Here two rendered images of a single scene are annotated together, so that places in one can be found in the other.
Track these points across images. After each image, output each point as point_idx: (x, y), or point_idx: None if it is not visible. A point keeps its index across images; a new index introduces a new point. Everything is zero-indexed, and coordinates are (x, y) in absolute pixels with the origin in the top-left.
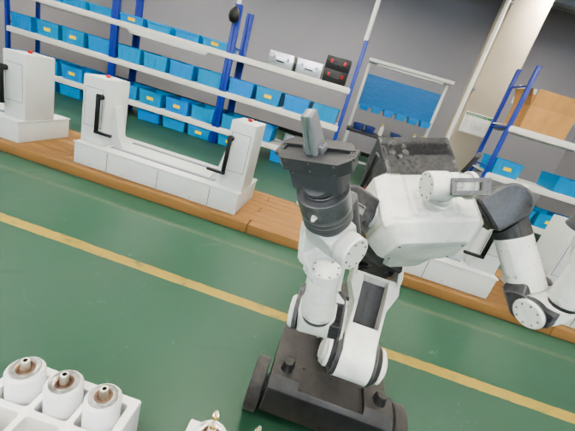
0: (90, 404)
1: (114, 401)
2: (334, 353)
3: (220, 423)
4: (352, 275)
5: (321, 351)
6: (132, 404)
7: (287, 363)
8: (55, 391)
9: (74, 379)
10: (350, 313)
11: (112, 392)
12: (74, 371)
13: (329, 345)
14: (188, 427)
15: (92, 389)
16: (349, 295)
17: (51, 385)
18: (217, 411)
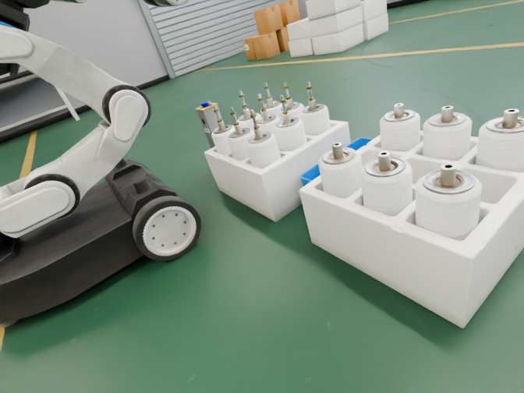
0: (352, 149)
1: (328, 150)
2: (139, 90)
3: (247, 143)
4: (47, 44)
5: (133, 115)
6: (309, 187)
7: (142, 178)
8: (394, 157)
9: (372, 168)
10: (93, 71)
11: (328, 157)
12: (372, 173)
13: (133, 91)
14: (267, 170)
15: (349, 158)
16: (57, 81)
17: (399, 163)
18: (250, 110)
